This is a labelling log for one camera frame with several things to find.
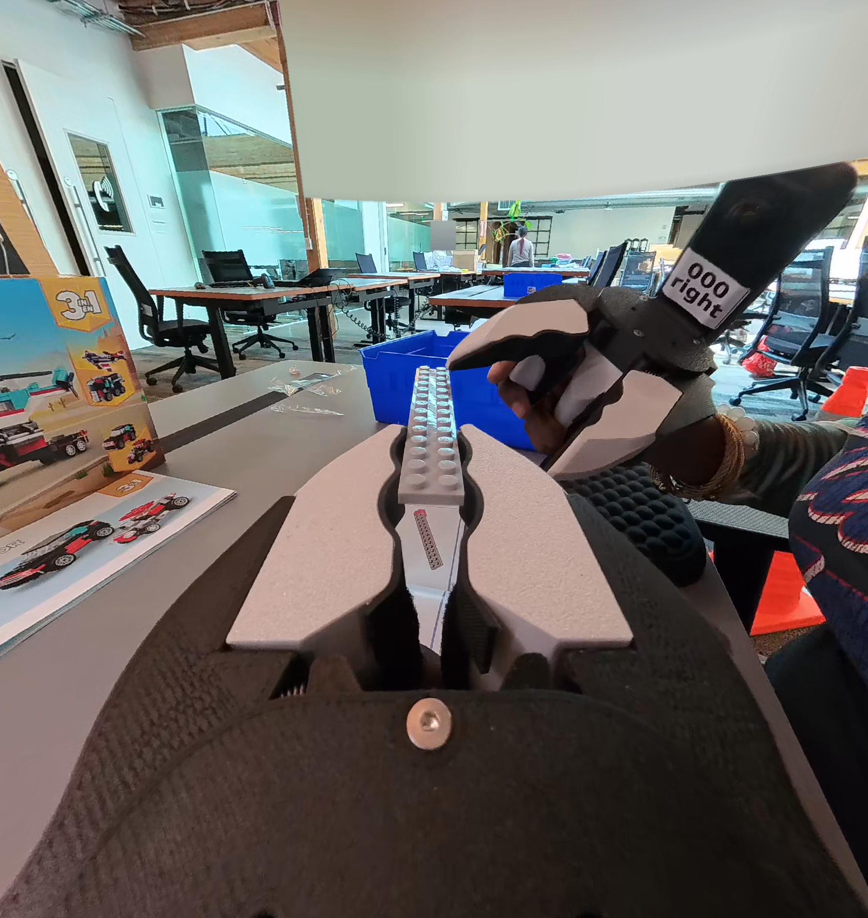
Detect person's right forearm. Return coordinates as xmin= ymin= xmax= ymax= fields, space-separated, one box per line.
xmin=746 ymin=418 xmax=861 ymax=519

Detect green potted plant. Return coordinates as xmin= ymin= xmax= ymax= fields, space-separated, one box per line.
xmin=493 ymin=201 xmax=532 ymax=243

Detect white bead bracelet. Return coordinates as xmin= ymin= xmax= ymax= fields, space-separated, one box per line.
xmin=717 ymin=404 xmax=762 ymax=451

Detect wooden edged office desk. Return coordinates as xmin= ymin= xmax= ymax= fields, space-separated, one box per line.
xmin=429 ymin=284 xmax=522 ymax=332
xmin=348 ymin=270 xmax=442 ymax=338
xmin=149 ymin=276 xmax=407 ymax=383

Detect open lego instruction booklet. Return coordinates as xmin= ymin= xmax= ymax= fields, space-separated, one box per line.
xmin=404 ymin=505 xmax=467 ymax=655

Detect closed lego instruction booklet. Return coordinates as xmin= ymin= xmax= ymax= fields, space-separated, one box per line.
xmin=0 ymin=470 xmax=238 ymax=671

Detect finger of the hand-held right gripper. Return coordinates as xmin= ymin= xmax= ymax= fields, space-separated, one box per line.
xmin=545 ymin=372 xmax=683 ymax=481
xmin=447 ymin=297 xmax=593 ymax=374

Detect gold bracelet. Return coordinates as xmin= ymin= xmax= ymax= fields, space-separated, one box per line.
xmin=649 ymin=412 xmax=749 ymax=503

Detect orange traffic cone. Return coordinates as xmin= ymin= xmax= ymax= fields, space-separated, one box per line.
xmin=815 ymin=366 xmax=868 ymax=423
xmin=749 ymin=551 xmax=827 ymax=637

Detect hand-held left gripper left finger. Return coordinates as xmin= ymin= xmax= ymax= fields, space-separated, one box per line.
xmin=226 ymin=423 xmax=407 ymax=657

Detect small blue storage bin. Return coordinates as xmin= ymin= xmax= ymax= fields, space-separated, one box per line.
xmin=503 ymin=271 xmax=565 ymax=299

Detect red bag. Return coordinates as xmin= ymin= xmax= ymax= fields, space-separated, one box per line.
xmin=741 ymin=336 xmax=788 ymax=379

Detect person's patterned top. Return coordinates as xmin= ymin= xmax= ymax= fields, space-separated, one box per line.
xmin=789 ymin=398 xmax=868 ymax=721

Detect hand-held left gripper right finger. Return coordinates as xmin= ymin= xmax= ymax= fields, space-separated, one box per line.
xmin=452 ymin=423 xmax=636 ymax=675

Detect long grey lego plate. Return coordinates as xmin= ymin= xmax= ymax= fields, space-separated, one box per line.
xmin=398 ymin=366 xmax=472 ymax=506

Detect lego set box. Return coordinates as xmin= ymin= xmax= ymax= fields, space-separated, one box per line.
xmin=0 ymin=276 xmax=166 ymax=528

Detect person's dark pants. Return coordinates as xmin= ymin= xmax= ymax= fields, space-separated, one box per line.
xmin=762 ymin=631 xmax=868 ymax=918

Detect blue plastic bin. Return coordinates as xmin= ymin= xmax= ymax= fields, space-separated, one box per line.
xmin=361 ymin=330 xmax=538 ymax=451

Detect person's right hand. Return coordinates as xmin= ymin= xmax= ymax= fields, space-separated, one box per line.
xmin=487 ymin=360 xmax=730 ymax=501

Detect white door with window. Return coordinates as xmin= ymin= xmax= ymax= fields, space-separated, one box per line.
xmin=18 ymin=61 xmax=164 ymax=302

